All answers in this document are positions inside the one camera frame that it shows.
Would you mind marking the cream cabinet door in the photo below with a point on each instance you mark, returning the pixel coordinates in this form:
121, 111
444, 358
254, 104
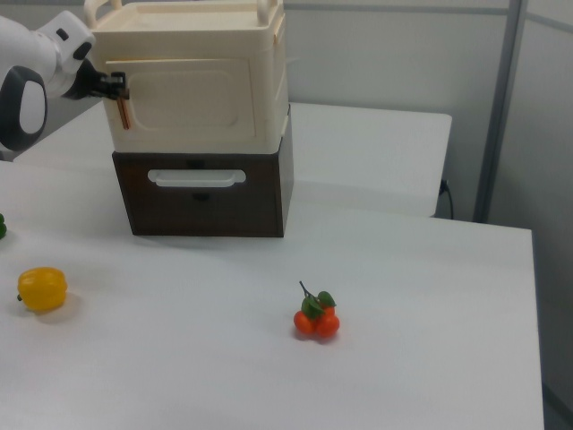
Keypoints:
188, 103

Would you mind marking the grey partition frame post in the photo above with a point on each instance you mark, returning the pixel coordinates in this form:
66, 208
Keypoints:
496, 134

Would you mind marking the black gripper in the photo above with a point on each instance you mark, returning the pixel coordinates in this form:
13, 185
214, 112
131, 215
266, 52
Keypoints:
89, 85

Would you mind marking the orange tomato cluster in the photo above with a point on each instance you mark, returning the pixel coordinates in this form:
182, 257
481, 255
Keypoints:
304, 322

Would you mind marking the green bell pepper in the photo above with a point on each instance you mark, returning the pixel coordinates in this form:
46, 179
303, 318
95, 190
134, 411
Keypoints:
2, 228

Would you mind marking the yellow bell pepper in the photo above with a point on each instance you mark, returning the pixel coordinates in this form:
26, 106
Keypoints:
42, 289

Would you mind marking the cream plastic cabinet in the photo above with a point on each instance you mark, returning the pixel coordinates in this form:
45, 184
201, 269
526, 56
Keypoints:
201, 40

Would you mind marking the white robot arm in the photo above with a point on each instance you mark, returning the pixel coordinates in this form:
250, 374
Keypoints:
22, 107

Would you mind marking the dark brown drawer box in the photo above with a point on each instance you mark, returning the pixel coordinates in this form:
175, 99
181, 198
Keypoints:
156, 215

